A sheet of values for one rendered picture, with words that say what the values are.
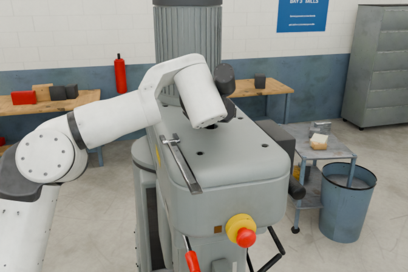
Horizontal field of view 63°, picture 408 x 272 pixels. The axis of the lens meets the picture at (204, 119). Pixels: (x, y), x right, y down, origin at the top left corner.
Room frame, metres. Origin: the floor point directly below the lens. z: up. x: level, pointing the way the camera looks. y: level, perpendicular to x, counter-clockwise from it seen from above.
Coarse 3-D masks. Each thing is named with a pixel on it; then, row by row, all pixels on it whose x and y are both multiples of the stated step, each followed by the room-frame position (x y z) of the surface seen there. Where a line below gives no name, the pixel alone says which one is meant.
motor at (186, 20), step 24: (168, 0) 0.91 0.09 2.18; (192, 0) 0.90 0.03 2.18; (216, 0) 0.94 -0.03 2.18; (168, 24) 0.92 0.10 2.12; (192, 24) 0.91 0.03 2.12; (216, 24) 0.94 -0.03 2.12; (168, 48) 0.92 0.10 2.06; (192, 48) 0.91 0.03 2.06; (216, 48) 0.95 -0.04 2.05; (168, 96) 0.92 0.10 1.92
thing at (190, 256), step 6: (186, 240) 0.56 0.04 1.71; (186, 246) 0.55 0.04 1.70; (186, 252) 0.54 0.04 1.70; (192, 252) 0.52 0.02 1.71; (186, 258) 0.51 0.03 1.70; (192, 258) 0.51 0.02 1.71; (192, 264) 0.49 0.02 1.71; (198, 264) 0.50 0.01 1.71; (192, 270) 0.48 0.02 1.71; (198, 270) 0.48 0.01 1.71
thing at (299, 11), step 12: (288, 0) 5.43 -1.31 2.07; (300, 0) 5.48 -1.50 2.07; (312, 0) 5.54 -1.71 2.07; (324, 0) 5.59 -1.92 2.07; (288, 12) 5.44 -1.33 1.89; (300, 12) 5.49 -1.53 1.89; (312, 12) 5.54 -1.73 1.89; (324, 12) 5.60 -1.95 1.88; (276, 24) 5.39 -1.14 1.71; (288, 24) 5.44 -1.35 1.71; (300, 24) 5.49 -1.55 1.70; (312, 24) 5.55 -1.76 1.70; (324, 24) 5.60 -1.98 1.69
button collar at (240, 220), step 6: (234, 216) 0.54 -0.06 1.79; (240, 216) 0.54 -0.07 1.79; (246, 216) 0.54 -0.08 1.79; (228, 222) 0.53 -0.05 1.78; (234, 222) 0.52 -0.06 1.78; (240, 222) 0.53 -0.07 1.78; (246, 222) 0.53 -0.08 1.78; (252, 222) 0.53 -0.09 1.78; (228, 228) 0.52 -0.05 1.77; (234, 228) 0.52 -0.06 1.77; (252, 228) 0.53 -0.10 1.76; (228, 234) 0.52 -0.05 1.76; (234, 234) 0.52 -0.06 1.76; (234, 240) 0.52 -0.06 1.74
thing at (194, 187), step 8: (160, 136) 0.68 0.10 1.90; (176, 136) 0.68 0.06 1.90; (168, 144) 0.64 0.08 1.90; (176, 144) 0.64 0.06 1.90; (176, 152) 0.60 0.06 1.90; (176, 160) 0.57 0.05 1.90; (184, 160) 0.57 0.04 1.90; (184, 168) 0.54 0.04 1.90; (184, 176) 0.51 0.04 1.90; (192, 176) 0.51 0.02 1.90; (192, 184) 0.48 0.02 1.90; (192, 192) 0.46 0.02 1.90; (200, 192) 0.46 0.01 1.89
